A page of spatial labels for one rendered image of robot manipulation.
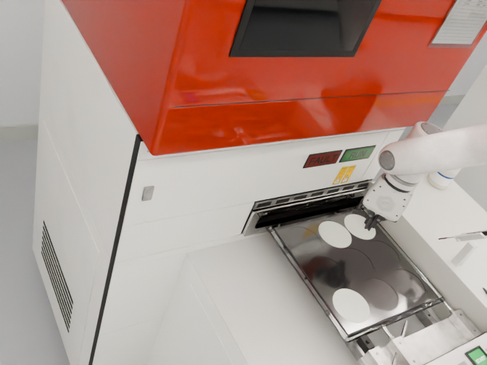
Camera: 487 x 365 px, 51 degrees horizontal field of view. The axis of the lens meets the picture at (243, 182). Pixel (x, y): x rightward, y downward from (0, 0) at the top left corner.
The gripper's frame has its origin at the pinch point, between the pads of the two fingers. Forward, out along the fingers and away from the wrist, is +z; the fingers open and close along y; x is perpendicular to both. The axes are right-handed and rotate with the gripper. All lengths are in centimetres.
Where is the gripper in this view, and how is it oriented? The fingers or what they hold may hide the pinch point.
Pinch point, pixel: (371, 221)
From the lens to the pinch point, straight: 141.9
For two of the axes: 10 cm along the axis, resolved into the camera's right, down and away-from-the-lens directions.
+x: 4.1, -5.0, 7.6
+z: -3.0, 7.2, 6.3
